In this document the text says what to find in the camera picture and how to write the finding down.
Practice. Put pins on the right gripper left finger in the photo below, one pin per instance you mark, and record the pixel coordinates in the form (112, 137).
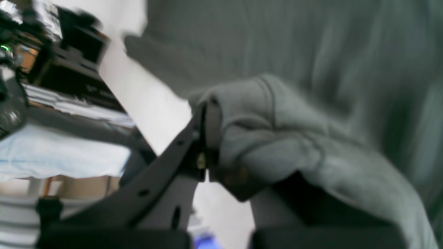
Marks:
(151, 211)

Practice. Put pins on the dark grey t-shirt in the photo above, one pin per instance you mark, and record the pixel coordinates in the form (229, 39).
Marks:
(346, 92)

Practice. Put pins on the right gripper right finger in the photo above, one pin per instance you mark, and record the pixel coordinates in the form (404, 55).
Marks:
(293, 214)

